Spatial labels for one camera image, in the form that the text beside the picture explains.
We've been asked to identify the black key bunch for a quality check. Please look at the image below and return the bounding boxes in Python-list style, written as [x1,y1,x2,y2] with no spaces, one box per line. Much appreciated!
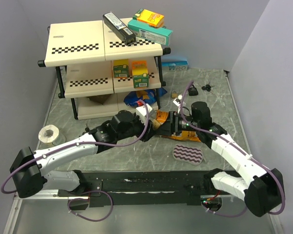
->
[201,84,214,94]

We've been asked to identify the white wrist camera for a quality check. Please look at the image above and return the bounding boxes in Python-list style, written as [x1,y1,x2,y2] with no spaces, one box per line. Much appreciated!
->
[135,101,153,124]
[173,98,183,107]

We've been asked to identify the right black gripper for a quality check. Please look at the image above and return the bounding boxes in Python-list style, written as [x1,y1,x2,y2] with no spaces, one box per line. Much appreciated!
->
[154,111,200,136]

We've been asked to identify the green yellow box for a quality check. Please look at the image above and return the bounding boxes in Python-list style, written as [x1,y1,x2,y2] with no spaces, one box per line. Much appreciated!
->
[132,60,149,89]
[113,59,129,78]

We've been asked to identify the large brass long-shackle padlock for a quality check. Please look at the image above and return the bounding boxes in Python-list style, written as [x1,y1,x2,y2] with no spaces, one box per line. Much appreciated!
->
[152,119,161,130]

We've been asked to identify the small brass padlock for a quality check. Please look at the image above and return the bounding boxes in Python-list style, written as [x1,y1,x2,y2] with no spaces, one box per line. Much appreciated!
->
[171,91,179,98]

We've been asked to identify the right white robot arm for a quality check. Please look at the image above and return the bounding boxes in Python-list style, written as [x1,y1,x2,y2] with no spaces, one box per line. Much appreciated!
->
[156,101,285,217]

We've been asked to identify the black keys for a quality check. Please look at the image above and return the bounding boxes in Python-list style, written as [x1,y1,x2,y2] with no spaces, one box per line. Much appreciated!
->
[84,125,90,133]

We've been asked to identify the orange kettle chip bag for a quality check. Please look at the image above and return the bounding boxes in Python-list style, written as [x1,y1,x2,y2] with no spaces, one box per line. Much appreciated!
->
[153,110,200,142]

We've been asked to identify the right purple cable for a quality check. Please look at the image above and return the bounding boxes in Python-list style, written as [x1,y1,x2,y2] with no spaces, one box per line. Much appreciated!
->
[179,80,286,217]

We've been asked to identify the purple wavy sponge pad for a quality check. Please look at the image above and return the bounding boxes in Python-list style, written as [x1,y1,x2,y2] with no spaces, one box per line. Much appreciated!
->
[172,144,207,165]

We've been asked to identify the blue white toothpaste box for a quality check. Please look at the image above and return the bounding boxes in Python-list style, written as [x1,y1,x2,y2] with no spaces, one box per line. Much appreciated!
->
[162,60,188,72]

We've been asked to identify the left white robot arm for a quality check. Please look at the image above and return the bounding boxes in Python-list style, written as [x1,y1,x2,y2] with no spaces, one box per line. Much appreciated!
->
[10,109,152,198]

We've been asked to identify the orange yellow snack box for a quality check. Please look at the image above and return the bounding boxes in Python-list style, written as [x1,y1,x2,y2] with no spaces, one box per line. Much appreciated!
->
[132,8,165,28]

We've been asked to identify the blue chip bag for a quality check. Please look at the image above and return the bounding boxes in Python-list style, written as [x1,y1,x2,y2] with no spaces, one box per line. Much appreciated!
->
[124,88,167,108]

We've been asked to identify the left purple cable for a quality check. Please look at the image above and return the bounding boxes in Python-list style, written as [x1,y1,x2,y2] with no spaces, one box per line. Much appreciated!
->
[0,98,151,222]

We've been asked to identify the long black box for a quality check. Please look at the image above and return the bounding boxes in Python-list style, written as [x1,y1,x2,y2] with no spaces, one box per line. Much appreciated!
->
[103,12,136,45]

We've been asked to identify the clear tape roll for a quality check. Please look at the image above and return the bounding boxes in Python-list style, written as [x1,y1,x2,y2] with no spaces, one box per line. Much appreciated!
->
[38,125,66,146]

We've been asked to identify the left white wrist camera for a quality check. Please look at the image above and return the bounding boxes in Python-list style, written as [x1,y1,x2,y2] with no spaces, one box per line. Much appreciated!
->
[135,101,153,124]

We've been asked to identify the purple cable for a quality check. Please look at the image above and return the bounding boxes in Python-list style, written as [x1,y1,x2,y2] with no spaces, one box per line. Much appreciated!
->
[179,80,286,217]
[0,98,151,222]

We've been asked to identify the black Kaijing padlock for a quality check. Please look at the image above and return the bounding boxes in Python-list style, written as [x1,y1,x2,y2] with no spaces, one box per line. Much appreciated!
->
[188,85,198,97]

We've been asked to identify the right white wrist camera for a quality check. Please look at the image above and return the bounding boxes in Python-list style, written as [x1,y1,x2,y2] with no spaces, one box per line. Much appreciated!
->
[173,98,183,107]

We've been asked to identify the green yellow box right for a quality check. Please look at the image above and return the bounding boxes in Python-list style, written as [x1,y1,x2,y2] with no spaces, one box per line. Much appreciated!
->
[132,60,149,89]

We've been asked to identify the green yellow box left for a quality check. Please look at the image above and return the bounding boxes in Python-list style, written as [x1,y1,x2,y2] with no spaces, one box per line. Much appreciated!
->
[113,59,129,78]

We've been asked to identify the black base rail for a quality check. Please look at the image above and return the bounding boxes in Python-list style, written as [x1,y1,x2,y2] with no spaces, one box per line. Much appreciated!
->
[58,171,220,207]

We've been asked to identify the teal toothpaste box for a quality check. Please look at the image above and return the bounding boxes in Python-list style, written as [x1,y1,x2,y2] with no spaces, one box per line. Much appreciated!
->
[127,19,173,46]

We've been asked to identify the beige checkered three-tier shelf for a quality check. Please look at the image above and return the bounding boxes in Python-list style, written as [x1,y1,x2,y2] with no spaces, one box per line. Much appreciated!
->
[38,20,171,120]

